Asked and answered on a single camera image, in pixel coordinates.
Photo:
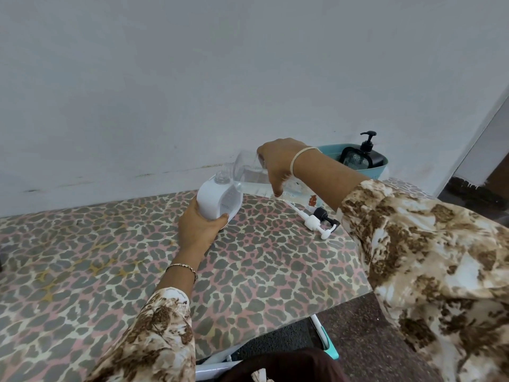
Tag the white soap dispenser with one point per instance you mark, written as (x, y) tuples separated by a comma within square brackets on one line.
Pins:
[(216, 198)]

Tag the black square soap dispenser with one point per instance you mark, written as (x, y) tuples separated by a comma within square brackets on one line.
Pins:
[(358, 159)]

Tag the white wrist band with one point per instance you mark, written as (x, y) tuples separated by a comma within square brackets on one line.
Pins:
[(296, 161)]

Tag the person's dark maroon garment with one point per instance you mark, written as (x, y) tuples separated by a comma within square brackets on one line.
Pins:
[(286, 366)]

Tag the person's left hand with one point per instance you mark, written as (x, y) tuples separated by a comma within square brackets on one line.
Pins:
[(197, 234)]

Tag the teal plastic basket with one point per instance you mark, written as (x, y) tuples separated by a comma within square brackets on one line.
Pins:
[(377, 171)]

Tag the tall clear plastic bottle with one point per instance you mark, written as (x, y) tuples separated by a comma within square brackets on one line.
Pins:
[(254, 175)]

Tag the short black pump head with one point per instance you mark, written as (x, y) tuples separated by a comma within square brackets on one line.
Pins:
[(368, 143)]

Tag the white pump head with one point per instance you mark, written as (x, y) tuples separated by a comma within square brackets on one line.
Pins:
[(312, 222)]

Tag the person's left forearm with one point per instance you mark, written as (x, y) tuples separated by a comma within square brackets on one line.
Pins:
[(175, 286)]

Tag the leopard print ironing board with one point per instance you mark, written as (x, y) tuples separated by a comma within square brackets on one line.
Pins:
[(258, 266)]

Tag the black pump with long tube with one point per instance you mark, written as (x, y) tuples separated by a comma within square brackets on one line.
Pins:
[(324, 216)]

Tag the person's right hand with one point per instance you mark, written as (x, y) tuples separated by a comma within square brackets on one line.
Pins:
[(282, 159)]

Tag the white ironing board leg frame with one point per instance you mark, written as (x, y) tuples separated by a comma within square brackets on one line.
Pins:
[(322, 334)]

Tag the person's right forearm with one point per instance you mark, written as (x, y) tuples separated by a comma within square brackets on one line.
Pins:
[(342, 182)]

